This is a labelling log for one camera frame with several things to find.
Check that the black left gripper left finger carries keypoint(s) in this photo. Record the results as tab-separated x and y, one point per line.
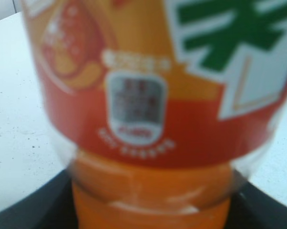
50	207

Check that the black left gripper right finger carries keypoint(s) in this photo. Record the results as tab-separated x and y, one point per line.
252	208

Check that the orange soda plastic bottle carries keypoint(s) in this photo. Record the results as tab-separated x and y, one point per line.
159	109

